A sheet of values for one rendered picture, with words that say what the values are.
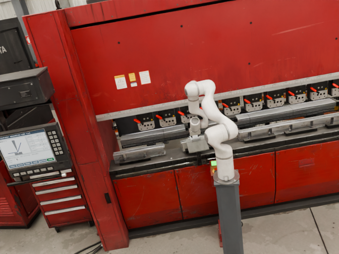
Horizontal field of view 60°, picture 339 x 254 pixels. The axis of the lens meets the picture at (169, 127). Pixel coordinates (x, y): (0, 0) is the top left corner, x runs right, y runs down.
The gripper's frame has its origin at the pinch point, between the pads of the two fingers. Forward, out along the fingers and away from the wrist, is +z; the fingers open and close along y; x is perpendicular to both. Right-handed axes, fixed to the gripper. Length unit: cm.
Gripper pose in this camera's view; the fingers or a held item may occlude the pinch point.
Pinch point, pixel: (194, 135)
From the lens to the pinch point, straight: 277.5
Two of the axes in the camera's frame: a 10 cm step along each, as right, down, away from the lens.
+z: 0.8, 4.2, 9.0
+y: -9.8, 1.8, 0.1
